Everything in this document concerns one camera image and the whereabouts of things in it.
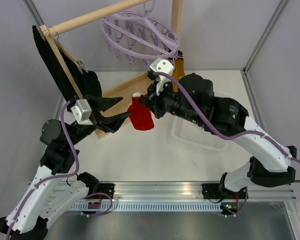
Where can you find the wooden clip hanger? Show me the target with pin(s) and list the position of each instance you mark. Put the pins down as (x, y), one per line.
(58, 48)

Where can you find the white slotted cable duct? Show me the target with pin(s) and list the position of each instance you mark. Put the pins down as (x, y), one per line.
(150, 206)

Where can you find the black garment on hanger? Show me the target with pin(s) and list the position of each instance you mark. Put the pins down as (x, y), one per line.
(69, 80)

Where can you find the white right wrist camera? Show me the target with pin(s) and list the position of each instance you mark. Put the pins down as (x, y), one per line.
(163, 66)

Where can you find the wooden clothes rack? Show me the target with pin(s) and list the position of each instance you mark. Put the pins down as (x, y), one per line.
(82, 32)

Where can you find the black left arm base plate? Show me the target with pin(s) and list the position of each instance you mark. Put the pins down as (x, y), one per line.
(106, 188)

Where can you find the mustard yellow sock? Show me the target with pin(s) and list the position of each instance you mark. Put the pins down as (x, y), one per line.
(175, 75)

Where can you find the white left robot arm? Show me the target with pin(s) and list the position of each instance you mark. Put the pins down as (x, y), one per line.
(57, 185)

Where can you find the white plastic basket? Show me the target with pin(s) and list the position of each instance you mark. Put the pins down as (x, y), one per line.
(189, 133)

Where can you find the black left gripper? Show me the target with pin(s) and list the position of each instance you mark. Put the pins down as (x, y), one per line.
(113, 123)

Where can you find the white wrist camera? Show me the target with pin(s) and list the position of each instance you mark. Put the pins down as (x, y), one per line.
(163, 66)
(82, 112)

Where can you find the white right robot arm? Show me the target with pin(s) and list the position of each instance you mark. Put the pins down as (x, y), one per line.
(195, 102)

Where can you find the mustard sock brown cuff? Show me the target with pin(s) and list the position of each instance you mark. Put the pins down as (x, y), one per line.
(179, 64)

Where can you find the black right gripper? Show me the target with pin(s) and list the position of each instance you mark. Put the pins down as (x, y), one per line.
(154, 100)

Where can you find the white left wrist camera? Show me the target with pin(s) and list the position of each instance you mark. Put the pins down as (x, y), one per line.
(82, 112)

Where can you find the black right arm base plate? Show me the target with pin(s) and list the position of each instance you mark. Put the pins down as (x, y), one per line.
(214, 191)

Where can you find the purple round clip hanger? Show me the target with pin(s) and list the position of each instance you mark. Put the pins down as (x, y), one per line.
(138, 35)

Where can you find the aluminium mounting rail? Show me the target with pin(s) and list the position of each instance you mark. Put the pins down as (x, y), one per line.
(183, 191)

